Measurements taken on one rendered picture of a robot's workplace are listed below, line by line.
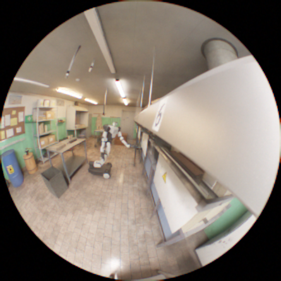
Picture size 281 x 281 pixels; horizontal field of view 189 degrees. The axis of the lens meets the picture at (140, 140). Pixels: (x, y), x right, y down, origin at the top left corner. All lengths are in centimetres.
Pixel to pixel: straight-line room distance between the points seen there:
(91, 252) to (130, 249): 55
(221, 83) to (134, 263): 164
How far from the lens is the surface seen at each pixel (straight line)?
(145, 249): 157
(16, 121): 374
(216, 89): 15
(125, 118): 638
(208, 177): 50
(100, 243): 160
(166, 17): 101
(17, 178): 331
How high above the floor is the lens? 155
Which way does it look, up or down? 14 degrees down
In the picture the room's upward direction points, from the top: 7 degrees clockwise
